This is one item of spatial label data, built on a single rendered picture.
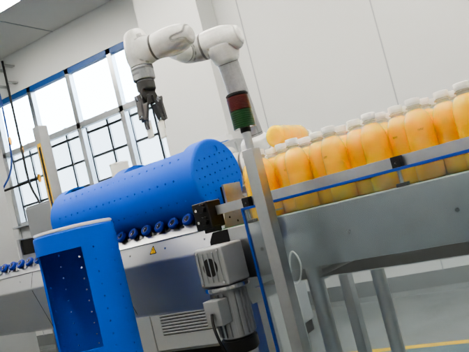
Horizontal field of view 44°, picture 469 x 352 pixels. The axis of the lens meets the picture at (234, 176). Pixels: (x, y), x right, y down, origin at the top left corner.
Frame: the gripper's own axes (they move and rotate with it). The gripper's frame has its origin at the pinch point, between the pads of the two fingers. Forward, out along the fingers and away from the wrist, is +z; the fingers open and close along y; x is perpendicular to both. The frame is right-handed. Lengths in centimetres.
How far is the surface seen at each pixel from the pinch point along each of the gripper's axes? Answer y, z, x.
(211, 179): 2.5, 25.5, 23.9
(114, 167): -149, -26, -199
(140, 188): 12.0, 21.6, -3.3
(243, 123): 37, 17, 68
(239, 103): 36, 12, 68
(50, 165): -33, -14, -119
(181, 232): 9.1, 41.2, 9.8
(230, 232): 20, 46, 41
